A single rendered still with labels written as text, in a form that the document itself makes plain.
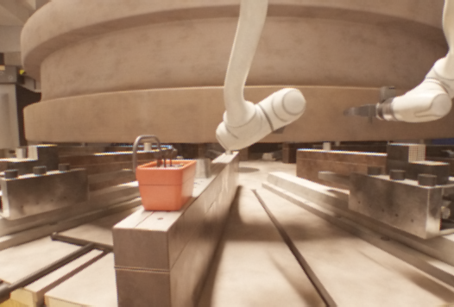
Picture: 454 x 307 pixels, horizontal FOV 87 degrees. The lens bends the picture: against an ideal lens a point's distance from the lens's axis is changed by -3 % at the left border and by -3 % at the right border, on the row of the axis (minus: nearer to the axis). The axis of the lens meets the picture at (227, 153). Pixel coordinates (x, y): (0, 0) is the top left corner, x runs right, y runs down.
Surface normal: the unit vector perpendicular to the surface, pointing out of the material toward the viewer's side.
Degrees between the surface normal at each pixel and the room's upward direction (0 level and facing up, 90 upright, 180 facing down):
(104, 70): 90
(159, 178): 97
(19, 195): 90
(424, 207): 90
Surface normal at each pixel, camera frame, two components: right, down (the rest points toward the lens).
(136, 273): -0.12, 0.09
